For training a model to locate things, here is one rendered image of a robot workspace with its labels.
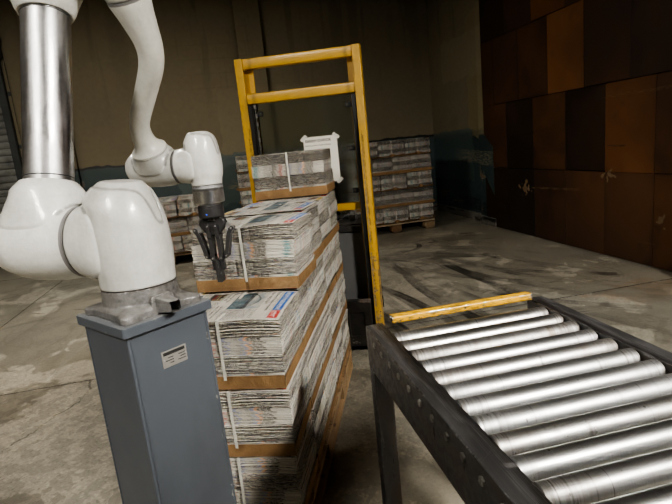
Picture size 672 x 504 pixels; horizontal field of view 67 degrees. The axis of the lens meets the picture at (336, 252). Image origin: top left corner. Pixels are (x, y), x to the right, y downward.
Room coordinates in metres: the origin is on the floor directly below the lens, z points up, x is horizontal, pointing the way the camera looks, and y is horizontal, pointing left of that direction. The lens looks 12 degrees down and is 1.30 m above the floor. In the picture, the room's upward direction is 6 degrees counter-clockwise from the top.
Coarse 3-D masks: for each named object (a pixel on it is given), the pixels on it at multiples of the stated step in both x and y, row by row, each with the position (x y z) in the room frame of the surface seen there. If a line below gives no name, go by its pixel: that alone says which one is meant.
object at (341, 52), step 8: (328, 48) 3.11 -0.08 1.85; (336, 48) 3.10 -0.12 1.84; (344, 48) 3.09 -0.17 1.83; (264, 56) 3.17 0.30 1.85; (272, 56) 3.16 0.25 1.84; (280, 56) 3.15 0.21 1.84; (288, 56) 3.14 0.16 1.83; (296, 56) 3.14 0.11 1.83; (304, 56) 3.13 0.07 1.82; (312, 56) 3.12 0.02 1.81; (320, 56) 3.11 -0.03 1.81; (328, 56) 3.11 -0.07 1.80; (336, 56) 3.10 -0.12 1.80; (344, 56) 3.10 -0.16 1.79; (248, 64) 3.18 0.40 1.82; (256, 64) 3.17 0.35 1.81; (264, 64) 3.17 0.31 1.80; (272, 64) 3.16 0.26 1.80; (280, 64) 3.15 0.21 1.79; (288, 64) 3.16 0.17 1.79
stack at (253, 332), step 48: (288, 288) 1.73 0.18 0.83; (336, 288) 2.52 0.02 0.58; (240, 336) 1.43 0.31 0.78; (288, 336) 1.50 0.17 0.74; (288, 384) 1.46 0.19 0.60; (336, 384) 2.26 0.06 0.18; (240, 432) 1.44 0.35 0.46; (288, 432) 1.42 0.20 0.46; (336, 432) 2.11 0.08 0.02; (240, 480) 1.45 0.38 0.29; (288, 480) 1.42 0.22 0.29
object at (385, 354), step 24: (384, 336) 1.26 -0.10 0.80; (384, 360) 1.19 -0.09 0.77; (408, 360) 1.10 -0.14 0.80; (384, 384) 1.21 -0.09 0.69; (408, 384) 1.01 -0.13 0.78; (432, 384) 0.97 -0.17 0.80; (408, 408) 1.03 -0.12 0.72; (432, 408) 0.88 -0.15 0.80; (456, 408) 0.87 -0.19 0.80; (432, 432) 0.89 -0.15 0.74; (456, 432) 0.79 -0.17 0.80; (480, 432) 0.78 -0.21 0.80; (432, 456) 0.90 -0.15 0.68; (456, 456) 0.78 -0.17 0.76; (480, 456) 0.72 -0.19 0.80; (504, 456) 0.71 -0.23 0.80; (456, 480) 0.79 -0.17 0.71; (480, 480) 0.69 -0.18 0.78; (504, 480) 0.65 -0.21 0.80; (528, 480) 0.65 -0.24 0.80
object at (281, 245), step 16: (256, 224) 1.75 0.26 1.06; (272, 224) 1.71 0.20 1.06; (288, 224) 1.70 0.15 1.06; (304, 224) 1.85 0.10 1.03; (256, 240) 1.72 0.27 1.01; (272, 240) 1.71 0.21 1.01; (288, 240) 1.69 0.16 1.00; (304, 240) 1.85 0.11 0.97; (256, 256) 1.72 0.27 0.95; (272, 256) 1.71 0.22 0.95; (288, 256) 1.69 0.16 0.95; (304, 256) 1.83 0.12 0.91; (256, 272) 1.72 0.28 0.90; (272, 272) 1.71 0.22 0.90; (288, 272) 1.70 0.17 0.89
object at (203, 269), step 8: (232, 224) 1.82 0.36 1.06; (192, 232) 1.76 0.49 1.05; (224, 232) 1.74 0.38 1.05; (192, 240) 1.76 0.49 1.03; (224, 240) 1.74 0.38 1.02; (232, 240) 1.74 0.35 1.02; (192, 248) 1.77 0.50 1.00; (200, 248) 1.76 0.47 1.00; (216, 248) 1.75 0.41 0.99; (224, 248) 1.74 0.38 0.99; (232, 248) 1.74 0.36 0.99; (192, 256) 1.77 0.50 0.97; (200, 256) 1.76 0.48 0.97; (232, 256) 1.73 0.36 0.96; (200, 264) 1.76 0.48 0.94; (208, 264) 1.75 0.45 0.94; (232, 264) 1.73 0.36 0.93; (200, 272) 1.75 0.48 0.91; (208, 272) 1.75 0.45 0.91; (232, 272) 1.73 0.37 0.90; (200, 280) 1.76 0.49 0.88
